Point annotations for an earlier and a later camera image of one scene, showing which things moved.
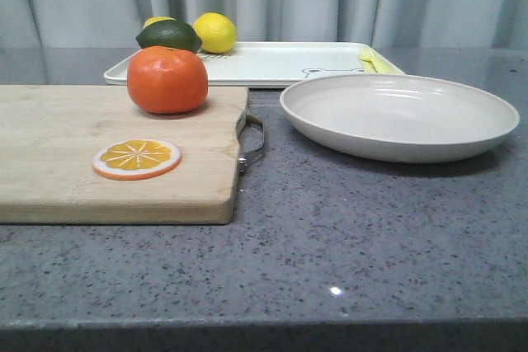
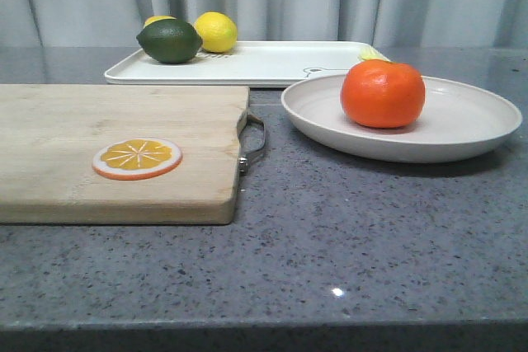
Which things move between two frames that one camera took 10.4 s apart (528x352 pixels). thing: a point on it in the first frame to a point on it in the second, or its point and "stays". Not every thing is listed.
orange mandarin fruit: x=168 y=81 to x=382 y=94
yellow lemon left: x=155 y=19 stays
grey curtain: x=104 y=2 stays
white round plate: x=400 y=118 stays
